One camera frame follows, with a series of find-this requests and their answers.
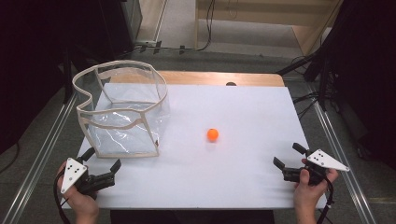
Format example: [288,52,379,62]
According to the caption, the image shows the right hand-held gripper cable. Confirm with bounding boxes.
[316,175,336,224]

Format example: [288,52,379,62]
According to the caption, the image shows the white board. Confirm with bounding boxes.
[62,82,331,210]

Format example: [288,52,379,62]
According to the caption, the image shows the hand-held gripper cable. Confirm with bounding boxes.
[316,175,336,224]
[53,172,72,224]

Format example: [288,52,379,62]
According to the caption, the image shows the black stand post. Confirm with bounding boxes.
[62,46,76,105]

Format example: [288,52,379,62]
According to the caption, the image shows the black curtain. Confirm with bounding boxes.
[0,0,106,155]
[320,0,396,171]

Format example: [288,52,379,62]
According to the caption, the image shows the orange ball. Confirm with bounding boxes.
[206,128,219,143]

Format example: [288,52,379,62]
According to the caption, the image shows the left hand-held gripper cable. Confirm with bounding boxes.
[53,172,72,224]

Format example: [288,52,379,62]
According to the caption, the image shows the clear plastic bin beige trim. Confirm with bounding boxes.
[72,60,172,159]

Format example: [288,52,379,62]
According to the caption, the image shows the black stand legs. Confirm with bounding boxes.
[276,50,332,112]

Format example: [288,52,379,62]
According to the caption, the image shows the wooden shelf frame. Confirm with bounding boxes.
[194,0,344,57]

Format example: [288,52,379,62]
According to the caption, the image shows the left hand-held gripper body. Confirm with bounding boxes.
[60,157,117,199]

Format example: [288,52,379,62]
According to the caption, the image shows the black floor cables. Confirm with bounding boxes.
[291,91,322,121]

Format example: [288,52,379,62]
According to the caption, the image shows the person's right hand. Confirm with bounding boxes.
[293,158,340,213]

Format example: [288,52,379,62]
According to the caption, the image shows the person's left hand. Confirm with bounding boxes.
[57,161,100,218]

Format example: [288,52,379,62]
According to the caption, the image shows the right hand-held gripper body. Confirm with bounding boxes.
[282,148,350,187]

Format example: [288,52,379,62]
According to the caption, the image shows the dark cabinet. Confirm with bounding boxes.
[99,0,144,48]

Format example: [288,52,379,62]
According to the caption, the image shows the black hanging cable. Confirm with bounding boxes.
[118,0,217,60]

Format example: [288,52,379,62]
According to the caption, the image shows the metal floor rail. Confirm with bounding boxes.
[306,83,377,224]
[0,92,78,224]

